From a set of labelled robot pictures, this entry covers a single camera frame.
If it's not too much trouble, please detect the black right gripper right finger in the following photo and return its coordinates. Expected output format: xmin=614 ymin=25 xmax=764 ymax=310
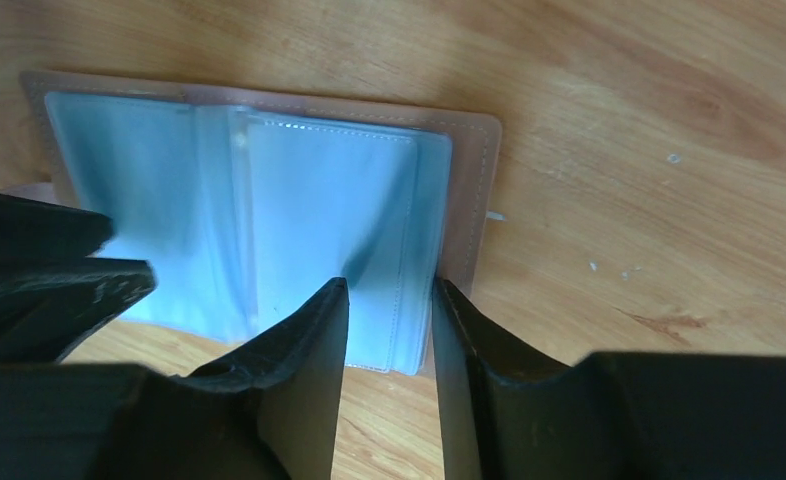
xmin=432 ymin=279 xmax=786 ymax=479

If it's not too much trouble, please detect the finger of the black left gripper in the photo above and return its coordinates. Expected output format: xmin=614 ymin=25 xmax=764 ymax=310
xmin=0 ymin=258 xmax=156 ymax=363
xmin=0 ymin=194 xmax=115 ymax=272

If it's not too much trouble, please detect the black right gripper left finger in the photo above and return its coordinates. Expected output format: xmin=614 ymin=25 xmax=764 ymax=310
xmin=0 ymin=278 xmax=349 ymax=479

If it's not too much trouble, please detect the beige leather card holder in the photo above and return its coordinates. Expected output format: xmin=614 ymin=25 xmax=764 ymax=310
xmin=20 ymin=71 xmax=502 ymax=375

